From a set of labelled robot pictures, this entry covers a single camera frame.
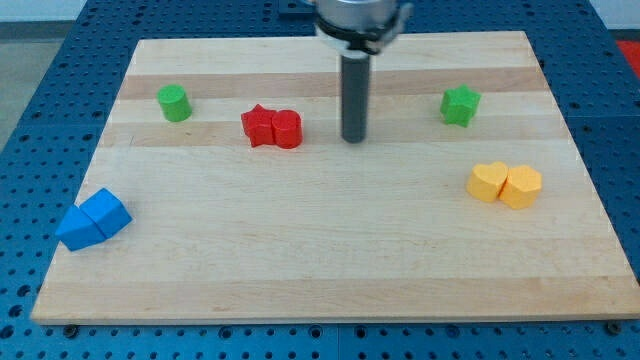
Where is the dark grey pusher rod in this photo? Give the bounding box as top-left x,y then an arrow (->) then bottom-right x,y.
340,56 -> 370,144

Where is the light wooden board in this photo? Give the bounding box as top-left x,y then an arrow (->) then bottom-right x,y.
32,31 -> 639,325

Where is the green cylinder block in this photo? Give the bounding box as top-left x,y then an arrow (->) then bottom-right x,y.
156,84 -> 192,122

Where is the yellow hexagon block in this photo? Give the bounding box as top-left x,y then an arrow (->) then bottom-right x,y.
499,165 -> 542,210

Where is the red cylinder block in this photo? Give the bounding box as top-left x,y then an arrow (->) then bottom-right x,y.
272,110 -> 303,149

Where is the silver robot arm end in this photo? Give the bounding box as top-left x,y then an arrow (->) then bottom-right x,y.
315,0 -> 414,59

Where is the green star block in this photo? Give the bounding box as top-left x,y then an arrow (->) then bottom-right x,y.
440,84 -> 481,128

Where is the red star block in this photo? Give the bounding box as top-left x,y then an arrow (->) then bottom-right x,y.
241,104 -> 277,147

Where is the blue cube block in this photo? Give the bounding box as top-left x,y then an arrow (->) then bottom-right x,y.
80,188 -> 132,239

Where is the blue triangle block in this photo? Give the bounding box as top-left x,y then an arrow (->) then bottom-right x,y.
55,205 -> 106,251

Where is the yellow heart block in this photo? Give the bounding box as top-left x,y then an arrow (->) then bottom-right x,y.
466,161 -> 509,202

